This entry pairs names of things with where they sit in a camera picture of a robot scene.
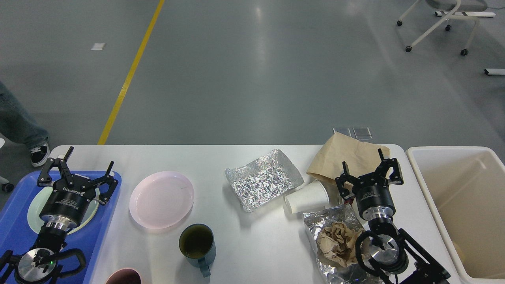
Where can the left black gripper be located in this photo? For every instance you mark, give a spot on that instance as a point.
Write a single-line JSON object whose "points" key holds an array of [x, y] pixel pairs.
{"points": [[72, 200]]}

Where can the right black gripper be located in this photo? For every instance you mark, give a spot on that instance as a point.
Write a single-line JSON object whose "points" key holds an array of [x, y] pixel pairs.
{"points": [[375, 200]]}

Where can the pink ribbed mug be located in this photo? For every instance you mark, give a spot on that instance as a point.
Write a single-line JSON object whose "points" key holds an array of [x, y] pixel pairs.
{"points": [[124, 276]]}

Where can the dark teal mug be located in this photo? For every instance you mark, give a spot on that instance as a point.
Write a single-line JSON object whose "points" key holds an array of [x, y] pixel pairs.
{"points": [[197, 244]]}

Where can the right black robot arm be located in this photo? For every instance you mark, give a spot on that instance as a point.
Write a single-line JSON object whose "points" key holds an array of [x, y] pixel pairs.
{"points": [[383, 249]]}

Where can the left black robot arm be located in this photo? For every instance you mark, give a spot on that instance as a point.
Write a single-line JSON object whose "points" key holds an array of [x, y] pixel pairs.
{"points": [[49, 259]]}

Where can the brown paper bag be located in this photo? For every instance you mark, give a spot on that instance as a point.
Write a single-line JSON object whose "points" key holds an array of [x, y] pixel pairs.
{"points": [[360, 157]]}

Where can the light green plate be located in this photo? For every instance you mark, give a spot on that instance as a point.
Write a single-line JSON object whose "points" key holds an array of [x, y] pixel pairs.
{"points": [[37, 204]]}

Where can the white paper cup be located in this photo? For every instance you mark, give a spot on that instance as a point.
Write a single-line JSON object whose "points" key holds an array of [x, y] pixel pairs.
{"points": [[311, 196]]}

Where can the white chair base left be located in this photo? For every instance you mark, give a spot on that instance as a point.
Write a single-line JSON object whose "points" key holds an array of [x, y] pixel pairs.
{"points": [[5, 185]]}

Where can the flat crumpled foil sheet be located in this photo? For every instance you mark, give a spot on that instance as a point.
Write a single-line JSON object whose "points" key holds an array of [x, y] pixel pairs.
{"points": [[331, 272]]}

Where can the blue plastic tray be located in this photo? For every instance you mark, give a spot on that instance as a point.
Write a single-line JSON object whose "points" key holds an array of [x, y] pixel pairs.
{"points": [[16, 235]]}

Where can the crumpled brown paper ball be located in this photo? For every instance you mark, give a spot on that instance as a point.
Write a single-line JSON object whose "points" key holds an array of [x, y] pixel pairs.
{"points": [[337, 243]]}

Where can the pink plate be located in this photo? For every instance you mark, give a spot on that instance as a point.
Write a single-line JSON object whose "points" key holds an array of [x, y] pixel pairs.
{"points": [[161, 200]]}

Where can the beige plastic bin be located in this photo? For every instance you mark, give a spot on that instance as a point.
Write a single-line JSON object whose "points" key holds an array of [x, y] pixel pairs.
{"points": [[465, 191]]}

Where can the aluminium foil tray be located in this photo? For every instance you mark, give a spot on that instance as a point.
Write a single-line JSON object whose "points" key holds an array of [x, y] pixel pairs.
{"points": [[264, 179]]}

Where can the white bar on floor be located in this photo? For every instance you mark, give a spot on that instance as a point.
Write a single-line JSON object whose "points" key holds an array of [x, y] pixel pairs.
{"points": [[494, 71]]}

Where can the white rolling chair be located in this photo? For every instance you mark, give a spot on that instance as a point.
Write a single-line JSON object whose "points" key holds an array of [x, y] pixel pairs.
{"points": [[463, 10]]}

